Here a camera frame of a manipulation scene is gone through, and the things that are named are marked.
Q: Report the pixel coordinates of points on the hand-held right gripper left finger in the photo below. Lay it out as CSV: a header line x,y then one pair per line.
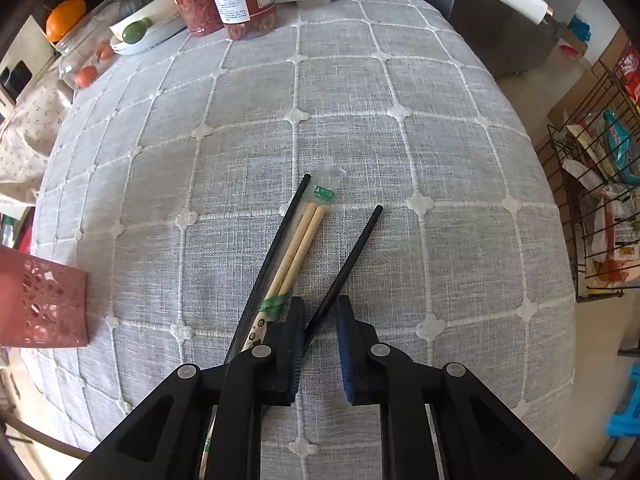
x,y
297,352

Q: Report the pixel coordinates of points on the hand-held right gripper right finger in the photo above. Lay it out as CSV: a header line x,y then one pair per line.
x,y
346,355

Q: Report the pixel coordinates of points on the bamboo chopsticks pair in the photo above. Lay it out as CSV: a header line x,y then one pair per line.
x,y
300,245

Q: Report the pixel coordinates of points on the pink perforated utensil holder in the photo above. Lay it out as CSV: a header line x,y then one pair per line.
x,y
45,300

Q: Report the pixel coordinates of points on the blue plastic stool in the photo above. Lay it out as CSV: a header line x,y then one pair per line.
x,y
625,410

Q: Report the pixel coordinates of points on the floral draped cloth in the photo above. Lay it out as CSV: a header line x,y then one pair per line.
x,y
25,135

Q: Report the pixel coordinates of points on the small tangerine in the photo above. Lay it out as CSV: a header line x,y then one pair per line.
x,y
104,51
85,76

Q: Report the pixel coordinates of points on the white plate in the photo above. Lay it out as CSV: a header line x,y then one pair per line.
x,y
160,31

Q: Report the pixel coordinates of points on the green lime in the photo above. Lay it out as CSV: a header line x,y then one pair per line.
x,y
136,31

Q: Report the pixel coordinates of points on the white bowl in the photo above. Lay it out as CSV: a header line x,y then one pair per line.
x,y
152,10

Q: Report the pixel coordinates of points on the clear glass jar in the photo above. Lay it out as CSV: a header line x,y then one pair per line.
x,y
70,55

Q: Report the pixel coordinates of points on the cardboard box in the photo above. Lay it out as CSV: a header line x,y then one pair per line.
x,y
595,75

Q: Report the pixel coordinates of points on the blue plastic bag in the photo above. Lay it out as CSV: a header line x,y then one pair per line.
x,y
580,28

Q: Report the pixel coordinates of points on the large orange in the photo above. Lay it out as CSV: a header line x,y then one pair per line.
x,y
65,17

